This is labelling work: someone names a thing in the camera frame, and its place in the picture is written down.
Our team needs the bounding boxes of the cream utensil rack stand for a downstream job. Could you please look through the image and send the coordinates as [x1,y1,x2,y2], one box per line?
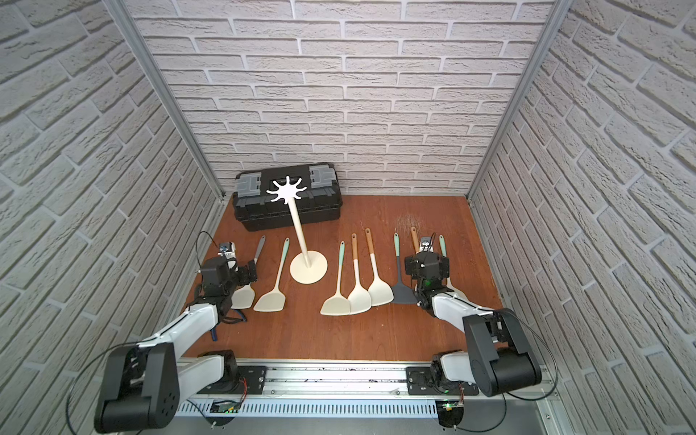
[266,176,328,285]

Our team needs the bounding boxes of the cream spatula green handle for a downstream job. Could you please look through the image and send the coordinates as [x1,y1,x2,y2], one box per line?
[253,237,290,313]
[320,241,351,316]

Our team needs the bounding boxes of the grey spatula green handle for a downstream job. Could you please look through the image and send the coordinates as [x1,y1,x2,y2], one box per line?
[393,233,417,305]

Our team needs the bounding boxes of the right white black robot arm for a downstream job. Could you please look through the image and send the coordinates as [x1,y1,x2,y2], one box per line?
[404,251,542,397]

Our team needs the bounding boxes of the cream spoon grey handle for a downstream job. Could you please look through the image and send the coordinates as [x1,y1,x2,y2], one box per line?
[231,236,266,310]

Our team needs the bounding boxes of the cream slotted turner wooden handle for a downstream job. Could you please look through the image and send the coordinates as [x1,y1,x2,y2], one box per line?
[364,228,393,306]

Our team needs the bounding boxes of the cream ladle wooden handle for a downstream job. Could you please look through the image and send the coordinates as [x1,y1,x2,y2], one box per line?
[410,226,422,254]

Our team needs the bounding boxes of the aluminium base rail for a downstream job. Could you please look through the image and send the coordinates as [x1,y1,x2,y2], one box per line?
[176,358,560,427]

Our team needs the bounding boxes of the cream spatula wooden handle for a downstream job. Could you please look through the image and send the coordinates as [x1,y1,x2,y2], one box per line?
[348,233,372,315]

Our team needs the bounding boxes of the black plastic toolbox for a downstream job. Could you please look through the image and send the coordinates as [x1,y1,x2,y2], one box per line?
[232,162,344,233]

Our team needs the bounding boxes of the cream spoon green handle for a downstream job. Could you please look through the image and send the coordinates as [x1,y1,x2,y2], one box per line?
[439,235,469,301]

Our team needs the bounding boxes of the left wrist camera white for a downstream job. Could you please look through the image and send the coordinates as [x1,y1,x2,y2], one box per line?
[219,242,237,269]

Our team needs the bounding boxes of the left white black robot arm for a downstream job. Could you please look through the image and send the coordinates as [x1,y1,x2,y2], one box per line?
[85,255,257,434]

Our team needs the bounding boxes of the blue handled pliers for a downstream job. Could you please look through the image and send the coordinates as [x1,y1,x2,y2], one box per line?
[210,309,248,342]

